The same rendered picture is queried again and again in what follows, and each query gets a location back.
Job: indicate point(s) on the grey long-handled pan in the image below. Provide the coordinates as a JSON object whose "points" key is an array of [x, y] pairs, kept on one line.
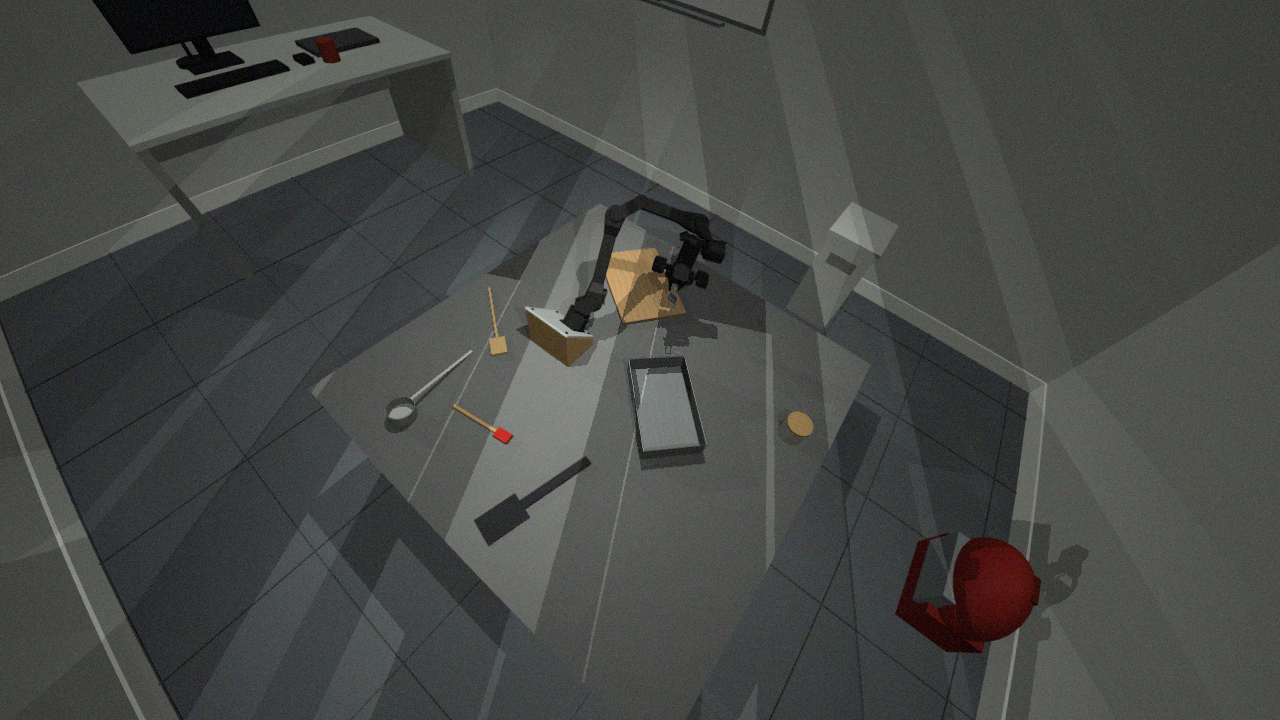
{"points": [[402, 410]]}

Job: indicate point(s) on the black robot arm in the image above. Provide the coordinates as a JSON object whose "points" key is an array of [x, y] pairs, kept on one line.
{"points": [[712, 250]]}

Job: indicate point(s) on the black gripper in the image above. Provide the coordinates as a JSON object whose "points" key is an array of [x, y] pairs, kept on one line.
{"points": [[660, 263]]}

